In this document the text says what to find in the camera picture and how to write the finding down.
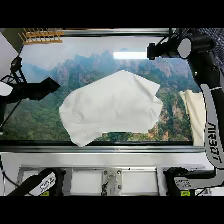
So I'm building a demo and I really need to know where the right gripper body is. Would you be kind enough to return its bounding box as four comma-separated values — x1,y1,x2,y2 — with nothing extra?
146,37,177,61

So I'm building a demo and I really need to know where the black cable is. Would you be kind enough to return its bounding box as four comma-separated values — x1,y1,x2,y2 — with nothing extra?
0,155,19,188

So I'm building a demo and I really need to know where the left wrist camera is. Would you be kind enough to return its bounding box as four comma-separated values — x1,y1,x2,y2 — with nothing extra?
9,55,25,84

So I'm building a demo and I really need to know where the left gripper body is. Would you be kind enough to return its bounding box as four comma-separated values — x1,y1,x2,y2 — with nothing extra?
30,76,62,102

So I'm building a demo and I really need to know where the silver frame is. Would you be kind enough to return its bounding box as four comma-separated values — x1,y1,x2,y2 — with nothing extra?
0,28,216,197

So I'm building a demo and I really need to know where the white garment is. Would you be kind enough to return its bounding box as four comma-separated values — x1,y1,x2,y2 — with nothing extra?
58,69,164,148

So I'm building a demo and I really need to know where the cream garment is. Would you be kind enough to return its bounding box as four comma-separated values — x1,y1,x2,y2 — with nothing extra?
178,89,206,148

